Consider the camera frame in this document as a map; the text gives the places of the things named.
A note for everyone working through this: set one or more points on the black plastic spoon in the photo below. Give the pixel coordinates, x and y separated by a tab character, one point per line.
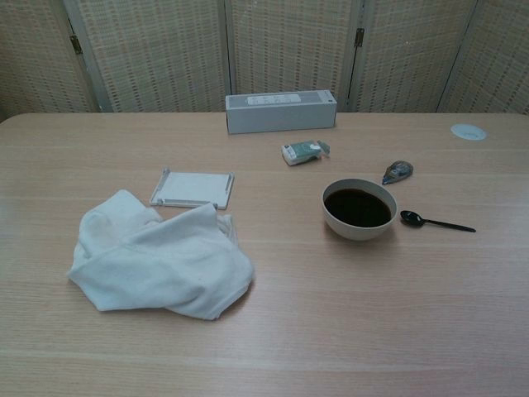
410	218

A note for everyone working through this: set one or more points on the white bowl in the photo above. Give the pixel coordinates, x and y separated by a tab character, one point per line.
357	209

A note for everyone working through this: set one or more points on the green white tissue packet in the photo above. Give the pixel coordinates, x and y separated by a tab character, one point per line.
301	152

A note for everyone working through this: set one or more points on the white square plastic tray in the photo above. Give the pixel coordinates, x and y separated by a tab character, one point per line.
194	188

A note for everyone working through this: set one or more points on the grey rectangular speaker box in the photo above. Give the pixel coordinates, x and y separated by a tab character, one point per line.
281	118

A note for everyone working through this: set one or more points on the crumpled white cloth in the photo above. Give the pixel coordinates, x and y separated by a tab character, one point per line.
165	264

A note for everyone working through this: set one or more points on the correction tape dispenser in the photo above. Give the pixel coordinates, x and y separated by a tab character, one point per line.
397	171

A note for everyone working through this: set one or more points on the woven folding screen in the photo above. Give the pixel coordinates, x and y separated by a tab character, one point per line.
165	54

